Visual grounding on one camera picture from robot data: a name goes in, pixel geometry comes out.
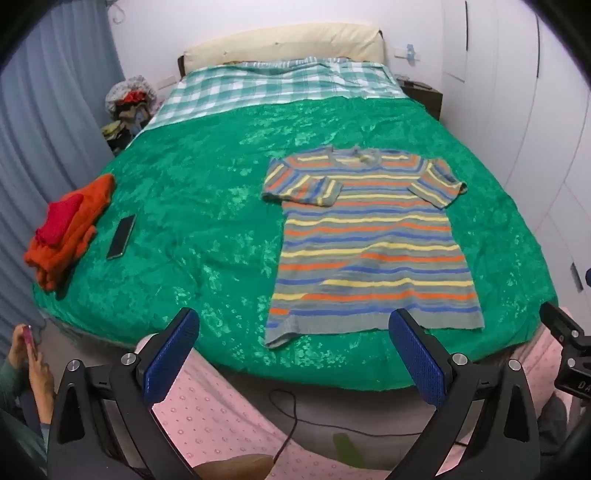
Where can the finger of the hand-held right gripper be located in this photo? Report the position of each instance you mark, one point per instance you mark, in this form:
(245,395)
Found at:
(561,325)

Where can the green slipper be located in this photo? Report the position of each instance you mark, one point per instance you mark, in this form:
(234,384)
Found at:
(346,450)

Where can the person's bare foot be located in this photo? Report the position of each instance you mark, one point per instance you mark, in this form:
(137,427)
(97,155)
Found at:
(235,467)

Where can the blue-grey curtain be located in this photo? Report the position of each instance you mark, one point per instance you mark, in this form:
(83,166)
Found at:
(51,138)

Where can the white wardrobe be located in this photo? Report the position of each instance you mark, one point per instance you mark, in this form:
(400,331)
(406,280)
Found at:
(521,115)

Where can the dark wooden headboard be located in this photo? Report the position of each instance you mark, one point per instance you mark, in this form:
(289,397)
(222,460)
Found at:
(181,65)

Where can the green checked bed sheet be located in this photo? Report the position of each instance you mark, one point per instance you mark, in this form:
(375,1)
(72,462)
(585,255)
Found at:
(240,87)

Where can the cream pillow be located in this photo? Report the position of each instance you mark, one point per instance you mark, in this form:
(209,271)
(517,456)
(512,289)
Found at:
(286,44)

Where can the another person's forearm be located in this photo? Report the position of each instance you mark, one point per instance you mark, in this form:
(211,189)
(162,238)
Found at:
(16,415)

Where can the pile of mixed clothes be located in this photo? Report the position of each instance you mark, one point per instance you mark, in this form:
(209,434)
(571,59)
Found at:
(127,113)

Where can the orange sweater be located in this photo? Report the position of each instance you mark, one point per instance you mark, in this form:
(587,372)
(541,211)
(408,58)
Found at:
(81,235)

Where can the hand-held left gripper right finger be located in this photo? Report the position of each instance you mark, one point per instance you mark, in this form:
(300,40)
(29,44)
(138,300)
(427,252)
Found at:
(418,360)

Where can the red folded cloth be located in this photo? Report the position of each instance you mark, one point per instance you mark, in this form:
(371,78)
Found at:
(57,219)

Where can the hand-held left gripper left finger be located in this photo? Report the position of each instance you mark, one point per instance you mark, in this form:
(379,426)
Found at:
(171,355)

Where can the green shiny blanket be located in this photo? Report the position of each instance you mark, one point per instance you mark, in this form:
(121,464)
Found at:
(207,184)

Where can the pink phone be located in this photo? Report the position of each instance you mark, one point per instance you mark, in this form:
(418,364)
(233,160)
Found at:
(30,344)

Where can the black smartphone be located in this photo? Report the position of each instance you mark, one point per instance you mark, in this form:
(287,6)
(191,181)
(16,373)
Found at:
(121,236)

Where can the striped knit shirt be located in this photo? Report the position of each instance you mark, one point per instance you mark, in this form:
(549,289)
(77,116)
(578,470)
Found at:
(369,240)

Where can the dark wooden nightstand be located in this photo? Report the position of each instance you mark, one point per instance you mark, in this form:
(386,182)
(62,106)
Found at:
(422,94)

